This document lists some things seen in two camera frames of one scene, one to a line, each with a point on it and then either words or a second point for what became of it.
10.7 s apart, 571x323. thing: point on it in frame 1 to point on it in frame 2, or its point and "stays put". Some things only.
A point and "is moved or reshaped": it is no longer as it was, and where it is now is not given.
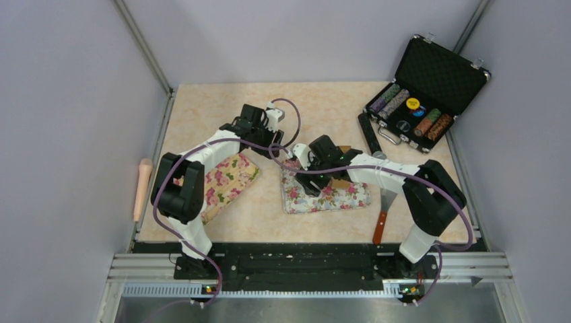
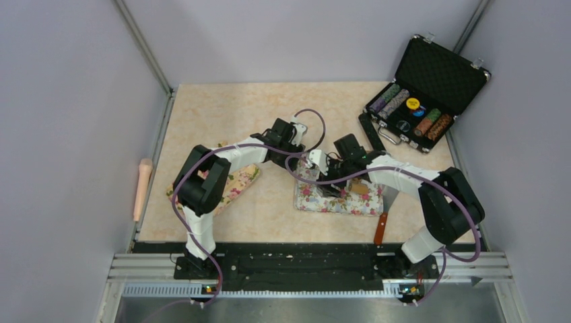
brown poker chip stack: x=442 y=123 stays put
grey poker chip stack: x=392 y=105 stays put
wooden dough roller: x=338 y=184 is moved or reshaped
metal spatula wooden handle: x=386 y=198 stays put
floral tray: x=330 y=198 is moved or reshaped
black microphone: x=371 y=136 stays put
